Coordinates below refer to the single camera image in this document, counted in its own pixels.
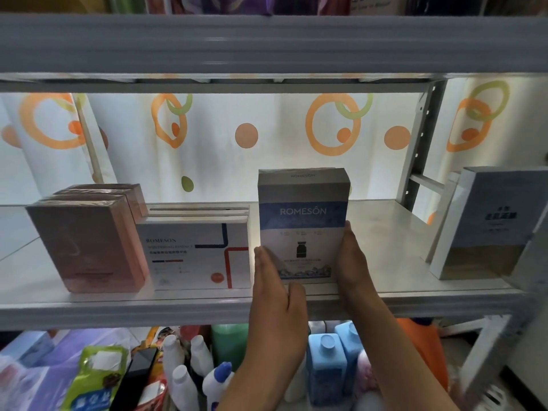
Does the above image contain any person's right hand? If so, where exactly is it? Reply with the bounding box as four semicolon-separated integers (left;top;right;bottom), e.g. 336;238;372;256
336;221;382;315

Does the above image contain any purple packet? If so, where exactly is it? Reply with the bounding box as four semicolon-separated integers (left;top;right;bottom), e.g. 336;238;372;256
171;0;275;16

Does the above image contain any green plastic bottle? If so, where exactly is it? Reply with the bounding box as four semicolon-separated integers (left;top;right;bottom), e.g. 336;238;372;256
211;324;250;374

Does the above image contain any person's left hand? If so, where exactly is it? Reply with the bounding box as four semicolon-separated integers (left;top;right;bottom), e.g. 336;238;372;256
250;246;308;344

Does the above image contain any white bottle with blue cap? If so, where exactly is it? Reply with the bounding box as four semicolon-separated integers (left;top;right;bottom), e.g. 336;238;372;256
202;362;235;411

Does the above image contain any plain white box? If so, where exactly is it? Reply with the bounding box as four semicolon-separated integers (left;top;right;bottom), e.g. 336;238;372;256
425;170;462;264

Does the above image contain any white box with coloured lines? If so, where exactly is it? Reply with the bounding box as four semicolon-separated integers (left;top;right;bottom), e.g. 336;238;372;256
136;221;252;291

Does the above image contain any white plastic bottle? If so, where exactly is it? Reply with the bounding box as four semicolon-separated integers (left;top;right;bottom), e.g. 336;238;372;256
170;364;201;411
190;335;214;377
162;335;186;388

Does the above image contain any person's left forearm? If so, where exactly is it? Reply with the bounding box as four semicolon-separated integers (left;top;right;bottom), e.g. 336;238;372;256
216;337;307;411

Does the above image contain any black flat packet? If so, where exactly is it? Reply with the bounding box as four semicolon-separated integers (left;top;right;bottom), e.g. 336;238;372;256
108;347;159;411

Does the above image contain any blue square bottle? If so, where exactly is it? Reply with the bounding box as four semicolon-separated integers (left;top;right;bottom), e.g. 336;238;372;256
307;333;348;408
334;321;365;397

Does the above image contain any orange plastic bottle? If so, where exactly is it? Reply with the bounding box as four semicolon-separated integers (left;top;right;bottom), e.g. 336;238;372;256
396;318;449;392

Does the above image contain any grey metal shelf rack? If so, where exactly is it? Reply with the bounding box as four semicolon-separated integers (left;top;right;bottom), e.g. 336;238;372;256
0;13;548;411

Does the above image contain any light blue box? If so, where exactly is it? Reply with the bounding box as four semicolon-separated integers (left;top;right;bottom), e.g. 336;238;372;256
0;331;56;368

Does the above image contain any person's right forearm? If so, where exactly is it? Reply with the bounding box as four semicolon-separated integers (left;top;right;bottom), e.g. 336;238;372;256
342;295;460;411

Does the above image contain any purple plastic package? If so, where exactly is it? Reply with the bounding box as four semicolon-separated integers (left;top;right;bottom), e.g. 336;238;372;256
0;329;131;411

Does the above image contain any pink product box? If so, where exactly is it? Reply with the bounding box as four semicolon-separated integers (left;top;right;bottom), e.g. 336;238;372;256
25;197;151;295
68;183;149;222
53;188;146;223

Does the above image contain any large grey-blue and gold box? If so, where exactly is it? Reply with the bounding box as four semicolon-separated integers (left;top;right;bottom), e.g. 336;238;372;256
429;166;548;281

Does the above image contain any green snack pouch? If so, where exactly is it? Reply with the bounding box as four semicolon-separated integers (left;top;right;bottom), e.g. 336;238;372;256
59;346;130;411

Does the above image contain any grey and blue product box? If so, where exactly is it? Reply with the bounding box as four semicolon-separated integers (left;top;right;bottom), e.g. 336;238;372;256
257;168;352;284

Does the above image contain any white curtain with orange circles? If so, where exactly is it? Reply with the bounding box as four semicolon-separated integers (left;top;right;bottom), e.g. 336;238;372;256
0;76;548;207

